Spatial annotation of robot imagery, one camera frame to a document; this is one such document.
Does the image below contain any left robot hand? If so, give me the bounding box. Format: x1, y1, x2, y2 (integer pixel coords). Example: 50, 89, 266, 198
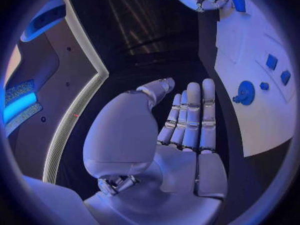
82, 77, 229, 225

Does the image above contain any white task board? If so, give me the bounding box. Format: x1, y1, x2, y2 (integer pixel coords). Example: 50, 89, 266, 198
213, 0, 297, 158

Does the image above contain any blue square block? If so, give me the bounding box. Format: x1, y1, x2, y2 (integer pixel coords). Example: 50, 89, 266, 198
265, 53, 279, 71

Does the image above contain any blue gear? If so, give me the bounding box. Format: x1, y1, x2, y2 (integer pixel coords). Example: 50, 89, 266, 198
231, 80, 257, 106

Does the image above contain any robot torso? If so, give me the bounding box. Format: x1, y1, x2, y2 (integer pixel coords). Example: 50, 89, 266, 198
3, 0, 110, 185

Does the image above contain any glowing light bar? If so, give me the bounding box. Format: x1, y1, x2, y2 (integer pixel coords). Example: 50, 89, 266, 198
2, 92, 39, 124

